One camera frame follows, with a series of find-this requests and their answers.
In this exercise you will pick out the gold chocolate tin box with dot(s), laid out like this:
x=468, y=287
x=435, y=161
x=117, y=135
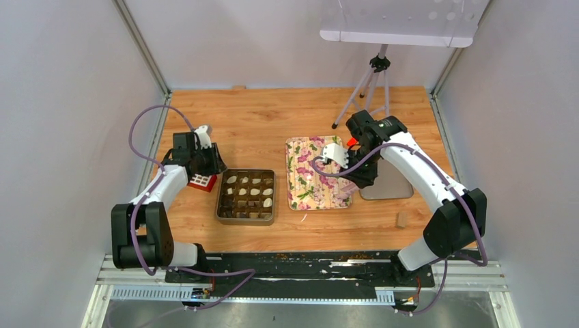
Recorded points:
x=241, y=208

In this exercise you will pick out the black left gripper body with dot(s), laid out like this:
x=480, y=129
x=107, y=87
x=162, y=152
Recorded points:
x=209, y=160

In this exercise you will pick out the floral patterned tray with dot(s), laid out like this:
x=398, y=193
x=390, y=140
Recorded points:
x=306, y=189

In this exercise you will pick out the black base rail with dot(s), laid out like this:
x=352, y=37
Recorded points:
x=346, y=277

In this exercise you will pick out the pink silicone tongs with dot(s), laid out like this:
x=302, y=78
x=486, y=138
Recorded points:
x=346, y=191

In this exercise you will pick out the white tripod stand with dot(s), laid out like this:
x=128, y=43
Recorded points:
x=362, y=96

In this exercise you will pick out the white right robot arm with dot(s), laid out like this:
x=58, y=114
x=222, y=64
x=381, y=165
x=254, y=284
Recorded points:
x=458, y=214

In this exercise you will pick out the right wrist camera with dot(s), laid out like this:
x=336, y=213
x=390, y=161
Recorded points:
x=336, y=153

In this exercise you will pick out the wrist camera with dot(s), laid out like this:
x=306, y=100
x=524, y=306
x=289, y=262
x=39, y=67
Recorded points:
x=336, y=153
x=202, y=137

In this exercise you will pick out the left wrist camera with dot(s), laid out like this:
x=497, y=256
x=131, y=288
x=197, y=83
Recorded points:
x=202, y=137

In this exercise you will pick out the grey metal tin lid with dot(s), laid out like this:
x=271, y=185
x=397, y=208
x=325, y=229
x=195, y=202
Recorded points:
x=390, y=184

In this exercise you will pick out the red white grid object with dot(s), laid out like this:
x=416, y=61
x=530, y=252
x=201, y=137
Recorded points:
x=203, y=183

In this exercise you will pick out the small wooden block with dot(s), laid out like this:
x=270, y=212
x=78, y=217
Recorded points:
x=401, y=220

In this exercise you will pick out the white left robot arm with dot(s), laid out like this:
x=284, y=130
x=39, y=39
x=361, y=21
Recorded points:
x=141, y=235

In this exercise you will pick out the white overhead light panel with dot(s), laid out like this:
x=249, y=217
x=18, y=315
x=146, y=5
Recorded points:
x=437, y=23

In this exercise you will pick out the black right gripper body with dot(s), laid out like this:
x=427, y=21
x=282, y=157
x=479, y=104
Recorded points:
x=366, y=171

